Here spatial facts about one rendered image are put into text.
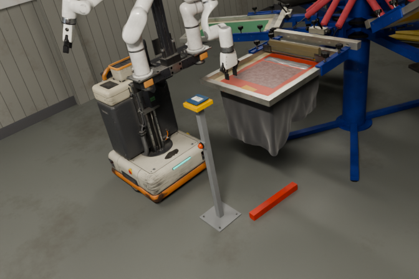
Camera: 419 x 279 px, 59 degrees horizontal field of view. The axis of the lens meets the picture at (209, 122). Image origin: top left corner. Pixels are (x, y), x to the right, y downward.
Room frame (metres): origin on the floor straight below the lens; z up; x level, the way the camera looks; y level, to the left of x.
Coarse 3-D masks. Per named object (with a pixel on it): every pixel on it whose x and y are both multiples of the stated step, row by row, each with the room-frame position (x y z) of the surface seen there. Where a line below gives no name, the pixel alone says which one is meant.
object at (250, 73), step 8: (272, 56) 2.47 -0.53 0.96; (280, 56) 2.45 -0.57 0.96; (288, 56) 2.42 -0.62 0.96; (256, 64) 2.38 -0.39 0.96; (264, 64) 2.36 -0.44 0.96; (272, 64) 2.33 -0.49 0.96; (280, 64) 2.31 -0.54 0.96; (240, 72) 2.30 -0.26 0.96; (248, 72) 2.27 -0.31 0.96; (256, 72) 2.25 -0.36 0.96; (264, 72) 2.22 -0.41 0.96; (224, 80) 2.21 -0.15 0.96; (232, 80) 2.19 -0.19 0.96; (240, 80) 2.17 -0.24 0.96; (248, 80) 2.15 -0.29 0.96
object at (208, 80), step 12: (324, 48) 2.36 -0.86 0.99; (240, 60) 2.42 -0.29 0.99; (216, 72) 2.29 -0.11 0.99; (312, 72) 2.02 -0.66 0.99; (204, 84) 2.20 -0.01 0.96; (216, 84) 2.10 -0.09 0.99; (288, 84) 1.92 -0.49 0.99; (300, 84) 1.94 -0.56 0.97; (240, 96) 1.95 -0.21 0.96; (252, 96) 1.87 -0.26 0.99; (264, 96) 1.83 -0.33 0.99; (276, 96) 1.81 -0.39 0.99
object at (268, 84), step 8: (312, 64) 2.21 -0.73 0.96; (272, 72) 2.20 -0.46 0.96; (280, 72) 2.18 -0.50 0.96; (288, 72) 2.16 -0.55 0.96; (296, 72) 2.14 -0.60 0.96; (304, 72) 2.11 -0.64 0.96; (256, 80) 2.13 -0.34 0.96; (264, 80) 2.10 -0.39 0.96; (272, 80) 2.08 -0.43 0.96; (280, 80) 2.06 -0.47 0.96; (288, 80) 2.04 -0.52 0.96; (256, 88) 2.01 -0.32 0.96; (264, 88) 1.99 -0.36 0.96; (272, 88) 1.97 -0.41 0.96
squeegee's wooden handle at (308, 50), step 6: (270, 42) 2.52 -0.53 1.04; (276, 42) 2.47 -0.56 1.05; (282, 42) 2.43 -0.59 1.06; (288, 42) 2.40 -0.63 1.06; (276, 48) 2.47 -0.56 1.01; (282, 48) 2.43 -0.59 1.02; (288, 48) 2.39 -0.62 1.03; (294, 48) 2.35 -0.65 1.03; (300, 48) 2.31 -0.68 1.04; (306, 48) 2.27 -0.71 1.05; (312, 48) 2.24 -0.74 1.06; (318, 48) 2.21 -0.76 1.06; (300, 54) 2.31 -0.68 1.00; (306, 54) 2.28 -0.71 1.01; (312, 54) 2.24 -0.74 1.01
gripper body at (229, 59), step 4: (220, 52) 2.01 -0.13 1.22; (224, 52) 1.99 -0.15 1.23; (228, 52) 1.98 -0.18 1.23; (232, 52) 2.00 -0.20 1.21; (220, 56) 2.00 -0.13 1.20; (224, 56) 1.98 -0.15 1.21; (228, 56) 1.99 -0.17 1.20; (232, 56) 2.00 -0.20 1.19; (236, 56) 2.03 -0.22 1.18; (220, 60) 2.00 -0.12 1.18; (224, 60) 1.98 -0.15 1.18; (228, 60) 1.98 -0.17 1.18; (232, 60) 2.00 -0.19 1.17; (236, 60) 2.02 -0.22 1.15; (220, 64) 2.01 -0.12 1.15; (224, 64) 1.98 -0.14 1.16; (228, 64) 1.98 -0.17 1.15; (232, 64) 2.00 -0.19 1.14; (236, 64) 2.02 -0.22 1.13; (228, 68) 1.98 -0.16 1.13
